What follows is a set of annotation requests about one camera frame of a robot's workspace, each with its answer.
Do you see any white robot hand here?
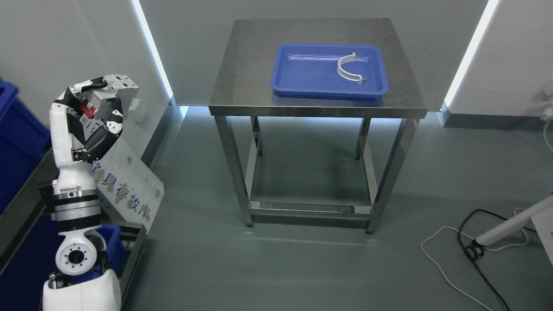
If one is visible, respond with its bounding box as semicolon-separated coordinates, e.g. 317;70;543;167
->
49;76;123;178

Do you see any grey red circuit breaker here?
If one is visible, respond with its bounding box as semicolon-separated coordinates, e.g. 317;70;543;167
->
78;74;140;121

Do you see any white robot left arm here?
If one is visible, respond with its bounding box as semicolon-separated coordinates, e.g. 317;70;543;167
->
42;74;138;311

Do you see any blue bin left shelf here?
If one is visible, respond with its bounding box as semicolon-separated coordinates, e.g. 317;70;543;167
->
0;81;50;211

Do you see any white sign board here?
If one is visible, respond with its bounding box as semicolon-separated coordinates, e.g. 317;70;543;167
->
89;137;165;233

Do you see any lower blue bin left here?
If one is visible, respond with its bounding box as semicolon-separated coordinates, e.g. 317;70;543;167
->
72;224;126;282

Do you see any stainless steel table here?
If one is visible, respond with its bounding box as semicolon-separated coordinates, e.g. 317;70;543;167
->
208;18;428;235

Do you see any blue plastic tray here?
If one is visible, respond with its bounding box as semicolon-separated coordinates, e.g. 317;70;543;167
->
270;43;389;100

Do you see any white curved pipe clamp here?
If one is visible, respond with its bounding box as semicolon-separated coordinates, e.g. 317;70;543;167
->
336;52;367;85

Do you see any white stand leg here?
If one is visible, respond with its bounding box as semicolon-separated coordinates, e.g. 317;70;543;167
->
464;195;553;260

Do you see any white wall socket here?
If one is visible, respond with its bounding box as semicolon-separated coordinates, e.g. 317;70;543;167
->
127;98;146;122

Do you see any black floor cable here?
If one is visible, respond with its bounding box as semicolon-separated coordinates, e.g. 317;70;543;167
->
458;209;538;311

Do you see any white floor cable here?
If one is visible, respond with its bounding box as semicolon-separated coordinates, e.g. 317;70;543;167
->
421;208;532;311

